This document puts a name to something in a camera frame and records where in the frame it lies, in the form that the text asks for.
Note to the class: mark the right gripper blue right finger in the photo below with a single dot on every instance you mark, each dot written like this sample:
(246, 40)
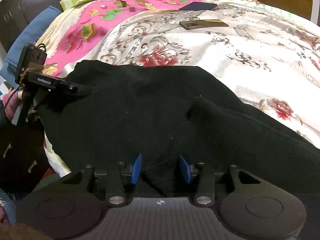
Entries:
(188, 171)

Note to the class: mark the dark blue flat case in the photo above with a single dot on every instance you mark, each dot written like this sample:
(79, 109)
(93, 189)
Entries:
(198, 6)

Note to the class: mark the pink floral blanket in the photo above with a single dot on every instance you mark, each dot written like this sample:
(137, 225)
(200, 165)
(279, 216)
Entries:
(76, 31)

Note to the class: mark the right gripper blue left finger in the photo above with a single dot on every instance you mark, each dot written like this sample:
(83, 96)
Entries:
(135, 169)

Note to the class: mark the dark wooden headboard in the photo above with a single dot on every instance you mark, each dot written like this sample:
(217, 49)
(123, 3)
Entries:
(17, 14)

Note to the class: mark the black pants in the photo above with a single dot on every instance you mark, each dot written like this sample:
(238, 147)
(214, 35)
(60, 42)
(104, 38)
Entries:
(164, 112)

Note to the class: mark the blue cloth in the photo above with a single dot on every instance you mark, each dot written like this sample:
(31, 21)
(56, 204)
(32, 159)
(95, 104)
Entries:
(34, 30)

